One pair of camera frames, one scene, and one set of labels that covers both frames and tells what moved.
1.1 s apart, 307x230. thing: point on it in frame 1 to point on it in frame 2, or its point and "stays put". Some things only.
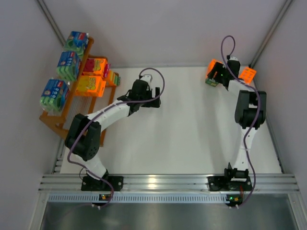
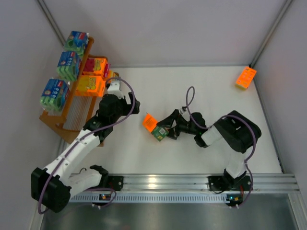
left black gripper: x=152 y=100 to x=134 y=103
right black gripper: x=216 y=74 to x=176 y=123
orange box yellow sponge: x=90 y=86 stays put
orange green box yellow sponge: x=113 y=78 stays put
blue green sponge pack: x=54 y=95 stays put
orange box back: x=211 y=82 to x=150 y=124
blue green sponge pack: x=76 y=42 stays put
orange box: x=247 y=74 stays put
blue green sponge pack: x=68 y=65 stays put
